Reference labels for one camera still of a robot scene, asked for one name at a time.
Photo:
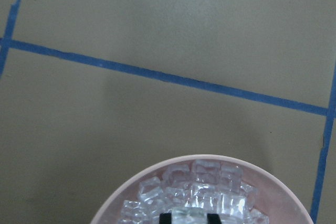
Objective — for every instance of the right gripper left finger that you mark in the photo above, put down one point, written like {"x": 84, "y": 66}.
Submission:
{"x": 165, "y": 218}

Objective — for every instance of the pile of clear ice cubes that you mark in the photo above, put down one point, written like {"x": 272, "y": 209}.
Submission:
{"x": 216, "y": 187}

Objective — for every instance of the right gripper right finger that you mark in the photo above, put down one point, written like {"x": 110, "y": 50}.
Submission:
{"x": 213, "y": 219}

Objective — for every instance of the pink ice bowl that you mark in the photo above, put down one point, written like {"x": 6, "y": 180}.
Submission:
{"x": 275, "y": 198}

